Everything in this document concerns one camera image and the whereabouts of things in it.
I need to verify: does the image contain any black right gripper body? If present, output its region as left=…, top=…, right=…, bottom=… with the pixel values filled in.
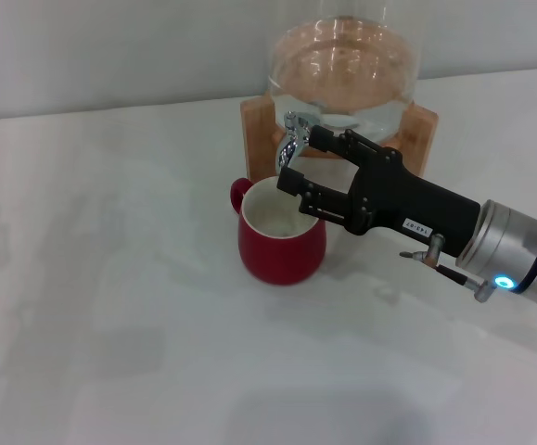
left=345, top=146, right=482, bottom=260

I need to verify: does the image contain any red ceramic cup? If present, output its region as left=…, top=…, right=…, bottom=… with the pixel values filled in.
left=228, top=175, right=327, bottom=286

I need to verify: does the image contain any chrome faucet tap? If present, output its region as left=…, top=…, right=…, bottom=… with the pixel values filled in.
left=275, top=110, right=318, bottom=178

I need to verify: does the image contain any clear glass dispenser jar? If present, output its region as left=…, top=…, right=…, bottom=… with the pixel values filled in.
left=266, top=0, right=421, bottom=146

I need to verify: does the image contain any wooden dispenser stand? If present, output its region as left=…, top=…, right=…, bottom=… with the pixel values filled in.
left=239, top=95, right=439, bottom=181

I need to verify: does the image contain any thin cable with metal plugs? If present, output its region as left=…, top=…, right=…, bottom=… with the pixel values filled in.
left=399, top=233, right=499, bottom=303

